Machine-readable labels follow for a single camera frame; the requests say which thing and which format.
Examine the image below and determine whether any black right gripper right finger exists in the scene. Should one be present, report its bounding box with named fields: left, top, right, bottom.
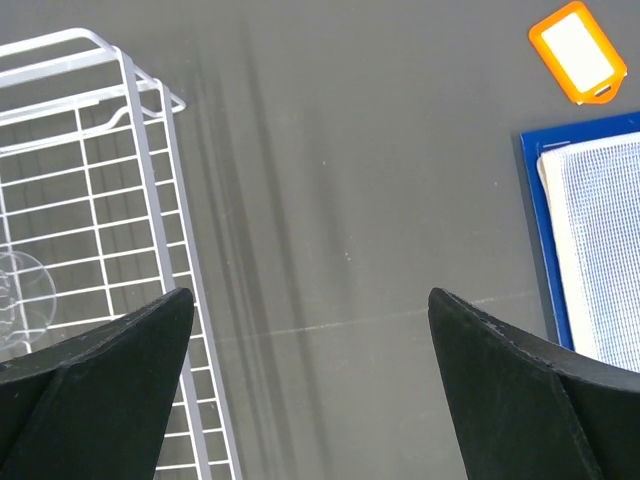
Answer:
left=428, top=288, right=639, bottom=479

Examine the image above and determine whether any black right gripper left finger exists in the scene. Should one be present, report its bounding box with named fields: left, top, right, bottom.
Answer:
left=1, top=288, right=194, bottom=479

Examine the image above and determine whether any clear glass cup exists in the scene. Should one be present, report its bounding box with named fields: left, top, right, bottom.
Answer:
left=1, top=251, right=57, bottom=350

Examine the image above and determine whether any orange key tag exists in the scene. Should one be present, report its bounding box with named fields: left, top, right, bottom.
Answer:
left=528, top=1, right=628, bottom=105

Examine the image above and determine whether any white wire dish rack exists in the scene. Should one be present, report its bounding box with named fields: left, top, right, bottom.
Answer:
left=1, top=28, right=241, bottom=479

